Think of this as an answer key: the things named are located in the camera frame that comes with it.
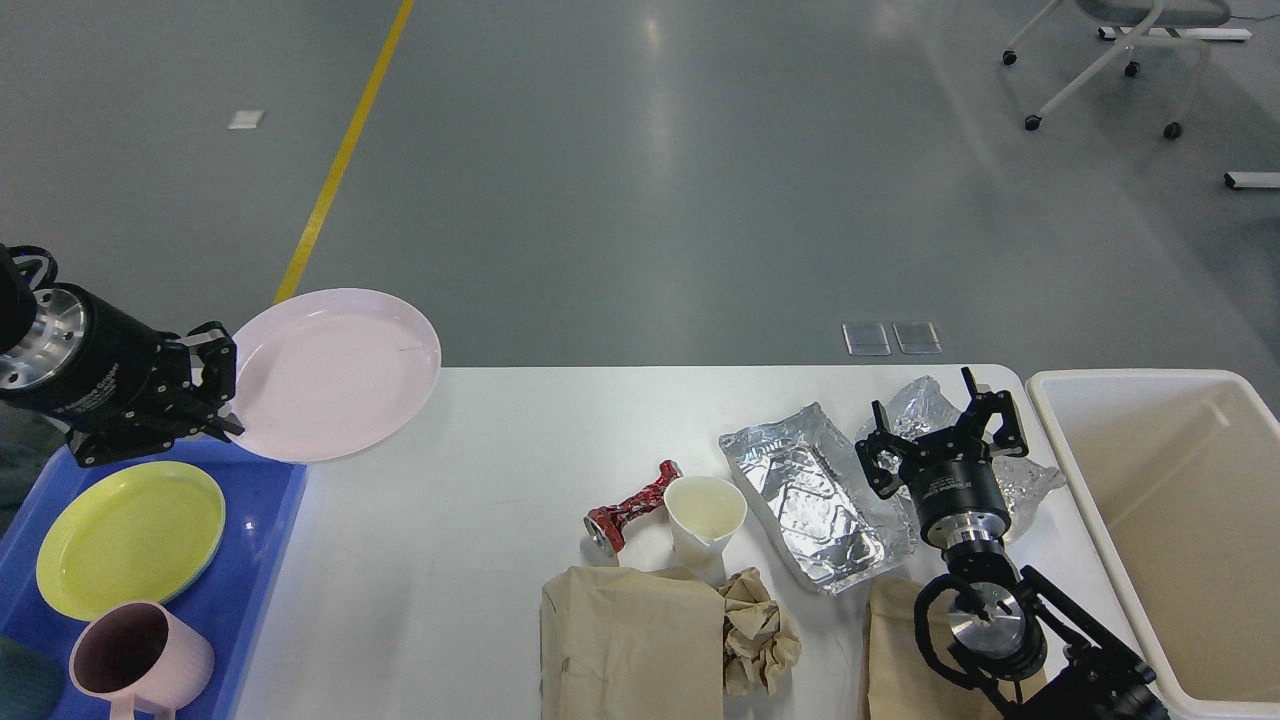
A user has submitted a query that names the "yellow plate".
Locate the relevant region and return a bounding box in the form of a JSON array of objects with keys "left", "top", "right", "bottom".
[{"left": 35, "top": 461, "right": 227, "bottom": 621}]

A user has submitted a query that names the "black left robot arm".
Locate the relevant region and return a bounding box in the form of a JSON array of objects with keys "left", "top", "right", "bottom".
[{"left": 1, "top": 246, "right": 244, "bottom": 468}]

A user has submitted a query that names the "blue plastic tray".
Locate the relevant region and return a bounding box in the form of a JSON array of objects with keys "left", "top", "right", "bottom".
[{"left": 1, "top": 438, "right": 306, "bottom": 719}]

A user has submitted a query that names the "white furniture foot bar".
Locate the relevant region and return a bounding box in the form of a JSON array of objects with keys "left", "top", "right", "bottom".
[{"left": 1222, "top": 170, "right": 1280, "bottom": 191}]

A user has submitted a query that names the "clear floor plate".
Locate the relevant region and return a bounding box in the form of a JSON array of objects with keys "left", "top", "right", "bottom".
[
  {"left": 892, "top": 322, "right": 943, "bottom": 355},
  {"left": 842, "top": 322, "right": 892, "bottom": 357}
]

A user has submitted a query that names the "clear floor plate right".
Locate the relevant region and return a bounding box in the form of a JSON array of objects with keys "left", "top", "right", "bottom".
[{"left": 892, "top": 322, "right": 943, "bottom": 355}]

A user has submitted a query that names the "large brown paper bag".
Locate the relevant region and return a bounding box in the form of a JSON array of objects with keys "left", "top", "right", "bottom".
[{"left": 540, "top": 566, "right": 724, "bottom": 719}]

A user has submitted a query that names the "beige plastic bin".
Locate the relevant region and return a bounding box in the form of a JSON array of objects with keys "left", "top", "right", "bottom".
[{"left": 1027, "top": 369, "right": 1279, "bottom": 719}]

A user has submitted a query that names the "crumpled brown paper ball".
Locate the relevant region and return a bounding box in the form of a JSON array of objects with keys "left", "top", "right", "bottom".
[{"left": 719, "top": 568, "right": 803, "bottom": 697}]

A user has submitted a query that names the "clear floor plate left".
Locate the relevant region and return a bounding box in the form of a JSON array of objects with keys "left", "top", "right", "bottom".
[{"left": 842, "top": 322, "right": 892, "bottom": 357}]

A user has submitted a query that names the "crumpled clear plastic wrap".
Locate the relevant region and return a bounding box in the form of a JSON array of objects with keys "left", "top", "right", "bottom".
[{"left": 855, "top": 375, "right": 1065, "bottom": 543}]

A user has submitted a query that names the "white floor tape patch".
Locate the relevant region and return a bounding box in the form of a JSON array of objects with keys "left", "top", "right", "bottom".
[{"left": 227, "top": 110, "right": 266, "bottom": 131}]

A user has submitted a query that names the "pink mug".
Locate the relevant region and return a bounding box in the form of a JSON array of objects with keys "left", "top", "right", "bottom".
[{"left": 68, "top": 601, "right": 215, "bottom": 719}]

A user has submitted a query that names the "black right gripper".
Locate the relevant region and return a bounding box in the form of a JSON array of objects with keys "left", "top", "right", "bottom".
[{"left": 855, "top": 366, "right": 1029, "bottom": 550}]

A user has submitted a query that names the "pink plate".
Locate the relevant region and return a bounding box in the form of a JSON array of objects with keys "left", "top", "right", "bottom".
[{"left": 228, "top": 288, "right": 443, "bottom": 464}]

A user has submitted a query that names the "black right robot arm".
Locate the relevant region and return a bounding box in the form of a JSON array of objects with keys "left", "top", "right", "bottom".
[{"left": 855, "top": 368, "right": 1169, "bottom": 719}]

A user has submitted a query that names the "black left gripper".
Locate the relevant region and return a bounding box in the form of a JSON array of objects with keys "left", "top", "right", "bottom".
[{"left": 3, "top": 284, "right": 244, "bottom": 468}]

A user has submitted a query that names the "brown paper bag right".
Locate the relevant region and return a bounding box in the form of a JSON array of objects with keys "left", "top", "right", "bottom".
[{"left": 863, "top": 577, "right": 1001, "bottom": 719}]

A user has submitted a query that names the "aluminium foil tray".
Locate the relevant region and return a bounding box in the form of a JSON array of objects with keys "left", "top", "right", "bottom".
[{"left": 718, "top": 404, "right": 916, "bottom": 596}]

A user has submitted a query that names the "white paper cup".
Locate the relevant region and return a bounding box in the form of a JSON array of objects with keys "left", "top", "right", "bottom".
[{"left": 664, "top": 477, "right": 748, "bottom": 585}]

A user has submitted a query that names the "crushed red can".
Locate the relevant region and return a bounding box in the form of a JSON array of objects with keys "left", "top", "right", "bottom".
[{"left": 582, "top": 459, "right": 684, "bottom": 557}]

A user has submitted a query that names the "white office chair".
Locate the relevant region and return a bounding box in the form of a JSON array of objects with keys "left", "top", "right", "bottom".
[{"left": 1023, "top": 1, "right": 1233, "bottom": 140}]

